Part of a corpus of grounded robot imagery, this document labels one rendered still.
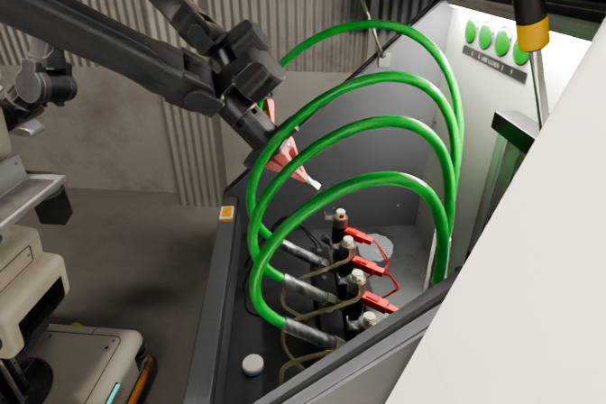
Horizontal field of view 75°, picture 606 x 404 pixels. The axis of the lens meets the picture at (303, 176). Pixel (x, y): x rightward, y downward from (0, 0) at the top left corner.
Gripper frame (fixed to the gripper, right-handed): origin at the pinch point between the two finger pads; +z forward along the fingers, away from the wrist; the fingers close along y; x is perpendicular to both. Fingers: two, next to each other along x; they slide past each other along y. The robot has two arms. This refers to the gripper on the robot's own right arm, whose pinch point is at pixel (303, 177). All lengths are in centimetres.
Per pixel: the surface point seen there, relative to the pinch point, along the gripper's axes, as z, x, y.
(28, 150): -99, 151, -225
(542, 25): -6.1, -29.9, 36.2
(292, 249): 5.9, -10.5, -5.1
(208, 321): 6.4, -15.5, -25.1
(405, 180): 0.9, -23.0, 20.4
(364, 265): 15.8, -9.2, 1.7
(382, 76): -6.2, -7.4, 22.6
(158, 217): -3, 132, -169
